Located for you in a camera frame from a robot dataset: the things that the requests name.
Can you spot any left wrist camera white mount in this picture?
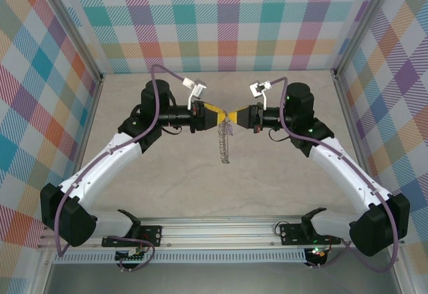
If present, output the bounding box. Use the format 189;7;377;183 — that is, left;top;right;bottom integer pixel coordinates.
182;78;207;110

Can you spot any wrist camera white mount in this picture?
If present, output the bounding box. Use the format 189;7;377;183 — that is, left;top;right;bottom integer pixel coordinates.
182;78;207;110
249;80;272;111

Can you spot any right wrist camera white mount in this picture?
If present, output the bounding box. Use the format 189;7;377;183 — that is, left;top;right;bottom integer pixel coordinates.
249;80;272;111

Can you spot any aluminium side rail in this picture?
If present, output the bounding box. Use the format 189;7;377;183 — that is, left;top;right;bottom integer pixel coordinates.
334;71;383;220
63;75;104;188

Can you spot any aluminium corner post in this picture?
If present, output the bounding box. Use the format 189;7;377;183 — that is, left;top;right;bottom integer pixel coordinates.
39;0;103;81
333;0;401;78

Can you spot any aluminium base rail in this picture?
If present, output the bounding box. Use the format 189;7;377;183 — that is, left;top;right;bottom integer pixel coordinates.
36;215;404;250

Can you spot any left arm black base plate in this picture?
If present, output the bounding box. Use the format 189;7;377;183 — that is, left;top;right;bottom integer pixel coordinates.
102;225;163;248

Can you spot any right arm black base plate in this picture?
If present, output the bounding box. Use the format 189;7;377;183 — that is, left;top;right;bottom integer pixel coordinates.
279;223;342;247

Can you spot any white slotted cable duct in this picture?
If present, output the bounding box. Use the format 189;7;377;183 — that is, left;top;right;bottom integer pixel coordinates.
53;249;307;264

